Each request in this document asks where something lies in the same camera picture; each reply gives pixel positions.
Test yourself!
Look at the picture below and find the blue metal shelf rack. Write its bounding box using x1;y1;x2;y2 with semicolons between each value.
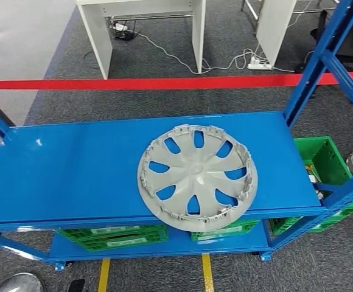
0;0;353;271

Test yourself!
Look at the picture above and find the grey plastic wheel hubcap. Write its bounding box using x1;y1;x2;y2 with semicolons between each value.
137;123;258;234

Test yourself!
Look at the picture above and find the long red barrier belt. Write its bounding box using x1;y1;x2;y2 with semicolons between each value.
0;71;353;92

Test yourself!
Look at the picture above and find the white power strip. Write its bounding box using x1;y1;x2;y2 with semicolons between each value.
113;22;138;41
247;56;274;72

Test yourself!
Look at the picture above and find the white desk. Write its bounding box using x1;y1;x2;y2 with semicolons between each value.
75;0;207;80
240;0;342;68

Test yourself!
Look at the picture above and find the open green plastic crate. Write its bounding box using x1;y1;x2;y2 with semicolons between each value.
268;136;353;237

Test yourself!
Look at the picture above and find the white floor cable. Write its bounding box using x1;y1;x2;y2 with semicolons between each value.
135;31;211;76
201;47;296;74

